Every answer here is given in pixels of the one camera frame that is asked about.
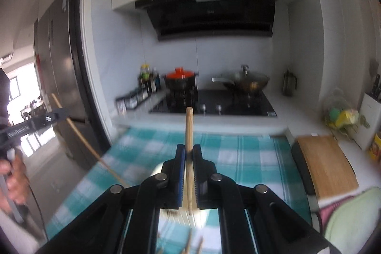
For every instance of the dark metal kettle jug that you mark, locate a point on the dark metal kettle jug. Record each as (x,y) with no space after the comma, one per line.
(289,85)

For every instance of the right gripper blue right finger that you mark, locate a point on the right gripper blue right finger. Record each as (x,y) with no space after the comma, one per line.
(213,189)

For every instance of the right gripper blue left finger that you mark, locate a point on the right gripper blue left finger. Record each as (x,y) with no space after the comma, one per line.
(165,189)

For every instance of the pink cloth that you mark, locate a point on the pink cloth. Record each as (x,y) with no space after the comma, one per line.
(325,213)

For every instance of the black range hood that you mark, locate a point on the black range hood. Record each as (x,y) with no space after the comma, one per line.
(193,18)

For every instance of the spice jar rack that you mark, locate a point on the spice jar rack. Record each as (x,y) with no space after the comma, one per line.
(131,100)

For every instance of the wooden chopstick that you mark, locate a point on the wooden chopstick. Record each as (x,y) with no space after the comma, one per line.
(188,147)
(95,154)

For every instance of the stainless steel refrigerator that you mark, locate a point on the stainless steel refrigerator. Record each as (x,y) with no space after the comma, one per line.
(56,70)

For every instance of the yellow snack packet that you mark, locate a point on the yellow snack packet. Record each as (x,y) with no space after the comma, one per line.
(375,148)

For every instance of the black pot orange lid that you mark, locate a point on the black pot orange lid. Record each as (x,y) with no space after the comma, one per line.
(180,79)

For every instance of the dark soy sauce bottle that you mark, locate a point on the dark soy sauce bottle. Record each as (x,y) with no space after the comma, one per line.
(155,81)

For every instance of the wok with glass lid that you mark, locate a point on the wok with glass lid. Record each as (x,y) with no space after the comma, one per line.
(244,80)

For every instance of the sauce bottle yellow cap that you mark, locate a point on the sauce bottle yellow cap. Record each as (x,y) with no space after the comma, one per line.
(144,77)

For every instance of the white knife block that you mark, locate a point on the white knife block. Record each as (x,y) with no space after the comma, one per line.
(369,116)

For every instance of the person's left hand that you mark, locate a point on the person's left hand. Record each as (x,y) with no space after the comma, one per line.
(16,180)

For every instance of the wooden cutting board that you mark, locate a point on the wooden cutting board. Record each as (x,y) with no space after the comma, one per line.
(329,170)

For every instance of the light green cloth pad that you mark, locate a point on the light green cloth pad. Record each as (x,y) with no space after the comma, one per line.
(351,225)

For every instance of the plastic bag yellow green items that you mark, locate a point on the plastic bag yellow green items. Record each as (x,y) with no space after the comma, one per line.
(339,115)

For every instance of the black gas stove top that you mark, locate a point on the black gas stove top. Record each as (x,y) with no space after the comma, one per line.
(215,102)

